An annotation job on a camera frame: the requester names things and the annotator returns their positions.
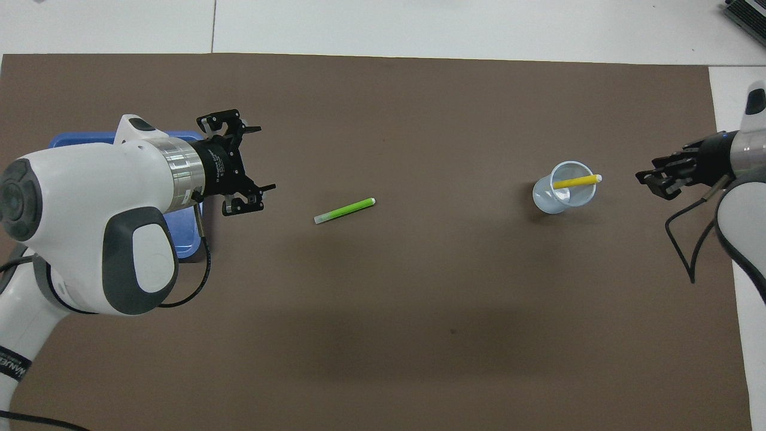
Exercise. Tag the yellow pen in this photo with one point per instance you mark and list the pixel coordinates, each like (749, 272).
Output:
(574, 181)

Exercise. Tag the blue plastic tray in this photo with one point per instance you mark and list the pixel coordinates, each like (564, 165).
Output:
(188, 239)

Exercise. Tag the clear plastic cup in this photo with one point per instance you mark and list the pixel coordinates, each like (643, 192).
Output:
(547, 200)

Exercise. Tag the grey ribbed device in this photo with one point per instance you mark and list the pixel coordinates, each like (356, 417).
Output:
(751, 15)

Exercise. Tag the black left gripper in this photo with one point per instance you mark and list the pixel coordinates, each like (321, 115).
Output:
(218, 167)

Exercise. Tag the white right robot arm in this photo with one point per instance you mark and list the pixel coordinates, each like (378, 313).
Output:
(745, 227)

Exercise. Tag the brown table mat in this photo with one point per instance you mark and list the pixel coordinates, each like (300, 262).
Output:
(419, 299)

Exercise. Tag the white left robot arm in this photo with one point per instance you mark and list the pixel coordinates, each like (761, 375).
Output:
(90, 191)

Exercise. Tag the green pen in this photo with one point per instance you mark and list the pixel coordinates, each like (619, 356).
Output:
(347, 209)

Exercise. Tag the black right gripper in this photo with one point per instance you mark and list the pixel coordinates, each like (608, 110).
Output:
(715, 158)

